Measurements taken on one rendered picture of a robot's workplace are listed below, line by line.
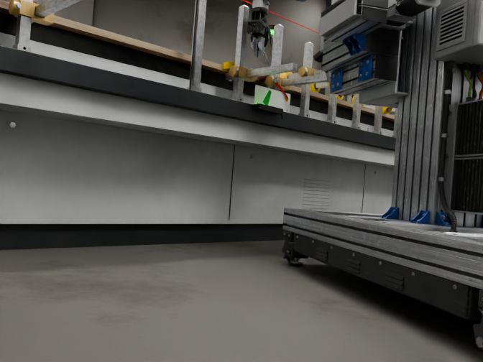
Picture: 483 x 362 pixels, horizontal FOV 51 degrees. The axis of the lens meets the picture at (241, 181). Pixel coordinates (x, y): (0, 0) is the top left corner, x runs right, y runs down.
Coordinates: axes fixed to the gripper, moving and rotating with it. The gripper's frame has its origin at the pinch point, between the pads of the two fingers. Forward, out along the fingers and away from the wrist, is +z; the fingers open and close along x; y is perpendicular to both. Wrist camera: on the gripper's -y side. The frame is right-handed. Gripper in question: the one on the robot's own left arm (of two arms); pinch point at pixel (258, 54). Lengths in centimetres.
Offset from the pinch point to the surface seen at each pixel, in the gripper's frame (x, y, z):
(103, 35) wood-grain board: -44, 56, 5
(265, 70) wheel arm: 5.9, 3.9, 8.5
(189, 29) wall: -284, -374, -147
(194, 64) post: -17.5, 27.5, 10.6
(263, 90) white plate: -1.5, -11.8, 14.5
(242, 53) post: -7.4, 2.2, -0.5
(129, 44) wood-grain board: -40, 44, 5
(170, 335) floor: 45, 127, 92
